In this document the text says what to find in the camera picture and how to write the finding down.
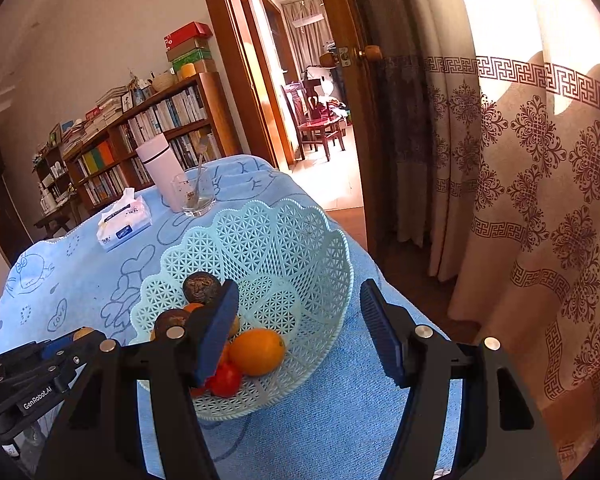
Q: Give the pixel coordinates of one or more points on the low wooden table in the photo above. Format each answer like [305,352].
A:
[55,220]

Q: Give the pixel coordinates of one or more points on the red cherry tomato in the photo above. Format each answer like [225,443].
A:
[225,379]

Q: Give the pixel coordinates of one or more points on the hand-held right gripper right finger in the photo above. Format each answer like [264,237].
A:
[380,340]

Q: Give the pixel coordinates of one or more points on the dark brown passion fruit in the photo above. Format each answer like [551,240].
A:
[202,287]
[172,321]

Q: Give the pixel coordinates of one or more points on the clear glass cup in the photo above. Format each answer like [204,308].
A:
[200,200]

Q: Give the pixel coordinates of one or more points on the green box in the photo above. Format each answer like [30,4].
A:
[190,59]

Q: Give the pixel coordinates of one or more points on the wooden door knob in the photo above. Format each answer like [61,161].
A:
[372,52]

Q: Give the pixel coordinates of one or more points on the woven bowl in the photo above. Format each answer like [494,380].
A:
[162,81]

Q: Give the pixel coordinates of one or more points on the yellow cylinder container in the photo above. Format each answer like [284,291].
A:
[186,71]

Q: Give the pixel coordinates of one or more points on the beige patterned curtain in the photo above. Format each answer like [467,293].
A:
[530,185]

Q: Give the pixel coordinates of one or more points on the large wooden bookshelf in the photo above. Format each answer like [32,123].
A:
[220,110]

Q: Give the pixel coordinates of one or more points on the light blue plastic basket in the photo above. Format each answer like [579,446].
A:
[280,260]

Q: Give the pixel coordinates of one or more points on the rows of shelved books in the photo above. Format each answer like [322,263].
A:
[150,125]

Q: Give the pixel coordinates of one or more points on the long ceiling lamp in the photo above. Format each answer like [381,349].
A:
[309,19]

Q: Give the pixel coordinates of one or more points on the stacks of books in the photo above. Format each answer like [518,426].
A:
[97,115]

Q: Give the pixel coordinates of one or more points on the metal spoon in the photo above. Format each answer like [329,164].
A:
[196,185]

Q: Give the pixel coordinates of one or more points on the pink thermos bottle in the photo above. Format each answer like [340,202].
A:
[157,175]

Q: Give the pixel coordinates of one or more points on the red box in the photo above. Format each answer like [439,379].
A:
[187,35]

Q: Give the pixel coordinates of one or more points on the light blue printed tablecloth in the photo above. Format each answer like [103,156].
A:
[330,410]

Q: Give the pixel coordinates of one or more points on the white tissue pack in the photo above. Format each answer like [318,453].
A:
[125,222]

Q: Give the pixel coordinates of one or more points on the small wooden shelf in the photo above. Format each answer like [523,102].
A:
[55,180]

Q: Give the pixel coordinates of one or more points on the dark wooden door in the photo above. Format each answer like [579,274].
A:
[0,210]

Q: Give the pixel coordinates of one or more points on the picture frame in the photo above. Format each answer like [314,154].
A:
[126,102]

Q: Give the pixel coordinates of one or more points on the wooden chair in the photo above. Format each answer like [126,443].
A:
[322,125]

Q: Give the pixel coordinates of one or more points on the open wooden door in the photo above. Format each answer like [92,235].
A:
[350,135]

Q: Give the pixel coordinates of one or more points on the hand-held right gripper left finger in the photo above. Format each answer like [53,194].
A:
[217,330]

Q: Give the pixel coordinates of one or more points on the sheer curtain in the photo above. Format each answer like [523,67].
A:
[305,45]

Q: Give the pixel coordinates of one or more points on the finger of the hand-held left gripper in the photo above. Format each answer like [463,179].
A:
[80,351]
[60,345]

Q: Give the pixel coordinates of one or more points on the wooden door frame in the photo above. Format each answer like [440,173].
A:
[230,60]

